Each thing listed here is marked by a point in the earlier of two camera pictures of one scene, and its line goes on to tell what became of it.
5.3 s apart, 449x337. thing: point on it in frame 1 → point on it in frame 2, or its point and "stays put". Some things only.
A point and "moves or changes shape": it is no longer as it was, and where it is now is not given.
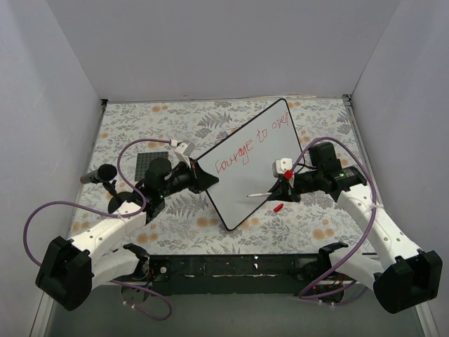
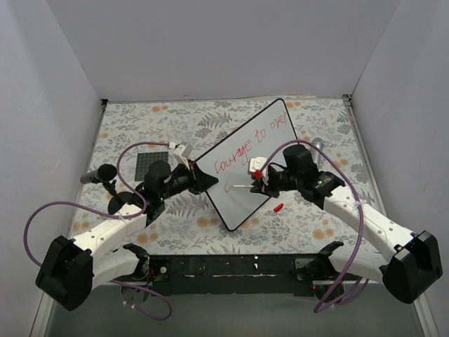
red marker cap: x=278 y=208 stays put
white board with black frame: x=243 y=162 stays put
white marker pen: x=259 y=194 moves or changes shape
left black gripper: x=195 y=175 stays put
